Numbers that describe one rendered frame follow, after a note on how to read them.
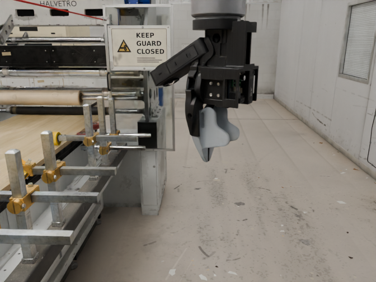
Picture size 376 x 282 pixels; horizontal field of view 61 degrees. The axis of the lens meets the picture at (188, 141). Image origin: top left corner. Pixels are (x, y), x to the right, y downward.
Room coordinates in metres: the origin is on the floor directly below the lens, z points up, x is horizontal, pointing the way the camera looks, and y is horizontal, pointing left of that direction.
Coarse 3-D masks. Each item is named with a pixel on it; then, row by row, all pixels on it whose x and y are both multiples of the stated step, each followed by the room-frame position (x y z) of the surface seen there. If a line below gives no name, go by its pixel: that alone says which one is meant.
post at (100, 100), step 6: (102, 96) 2.04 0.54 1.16; (102, 102) 2.01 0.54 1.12; (102, 108) 2.01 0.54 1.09; (102, 114) 2.01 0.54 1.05; (102, 120) 2.01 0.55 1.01; (102, 126) 2.01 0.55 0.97; (102, 132) 2.01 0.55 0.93; (102, 144) 2.01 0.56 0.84; (102, 156) 2.01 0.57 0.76; (108, 156) 2.04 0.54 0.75
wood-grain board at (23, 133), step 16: (0, 128) 2.21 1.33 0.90; (16, 128) 2.21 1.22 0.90; (32, 128) 2.21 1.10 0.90; (48, 128) 2.21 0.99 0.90; (64, 128) 2.21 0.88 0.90; (80, 128) 2.21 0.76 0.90; (0, 144) 1.83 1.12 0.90; (16, 144) 1.83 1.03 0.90; (32, 144) 1.83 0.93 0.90; (64, 144) 1.86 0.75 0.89; (0, 160) 1.56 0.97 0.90; (32, 160) 1.56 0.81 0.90; (0, 176) 1.35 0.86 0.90
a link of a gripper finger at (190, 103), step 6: (192, 84) 0.47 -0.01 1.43; (186, 90) 0.45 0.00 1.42; (192, 90) 0.45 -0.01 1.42; (186, 96) 0.46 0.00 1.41; (192, 96) 0.45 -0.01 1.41; (186, 102) 0.45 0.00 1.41; (192, 102) 0.45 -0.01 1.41; (198, 102) 0.46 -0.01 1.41; (186, 108) 0.45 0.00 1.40; (192, 108) 0.45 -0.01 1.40; (198, 108) 0.46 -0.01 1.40; (186, 114) 0.45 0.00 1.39; (192, 114) 0.45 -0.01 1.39; (198, 114) 0.46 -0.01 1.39; (186, 120) 0.46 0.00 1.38; (192, 120) 0.45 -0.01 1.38; (198, 120) 0.46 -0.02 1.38; (192, 126) 0.46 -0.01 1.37; (198, 126) 0.46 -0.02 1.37; (192, 132) 0.46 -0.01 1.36; (198, 132) 0.46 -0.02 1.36
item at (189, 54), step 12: (192, 48) 0.48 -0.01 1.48; (204, 48) 0.47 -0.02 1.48; (168, 60) 0.50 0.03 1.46; (180, 60) 0.49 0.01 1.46; (192, 60) 0.48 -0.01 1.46; (156, 72) 0.51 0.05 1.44; (168, 72) 0.50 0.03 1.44; (180, 72) 0.50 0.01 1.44; (156, 84) 0.52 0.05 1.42; (168, 84) 0.52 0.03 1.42
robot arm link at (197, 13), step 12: (192, 0) 0.47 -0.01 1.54; (204, 0) 0.45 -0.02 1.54; (216, 0) 0.44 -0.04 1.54; (228, 0) 0.44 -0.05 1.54; (240, 0) 0.45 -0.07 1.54; (192, 12) 0.46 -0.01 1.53; (204, 12) 0.45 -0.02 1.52; (216, 12) 0.44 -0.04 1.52; (228, 12) 0.44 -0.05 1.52; (240, 12) 0.45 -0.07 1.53
